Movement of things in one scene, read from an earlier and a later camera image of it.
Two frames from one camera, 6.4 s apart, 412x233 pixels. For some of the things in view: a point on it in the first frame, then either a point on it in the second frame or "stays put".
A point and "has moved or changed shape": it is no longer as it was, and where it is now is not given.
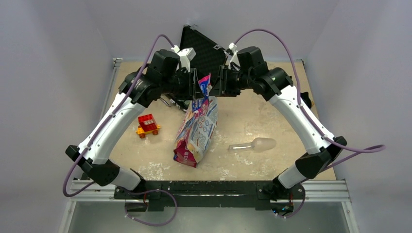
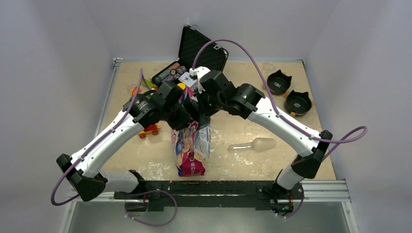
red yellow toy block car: (147, 124) stays put
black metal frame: (163, 194) stays put
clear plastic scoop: (259, 144) stays put
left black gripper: (193, 90) to (182, 120)
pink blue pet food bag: (198, 126) has moved or changed shape
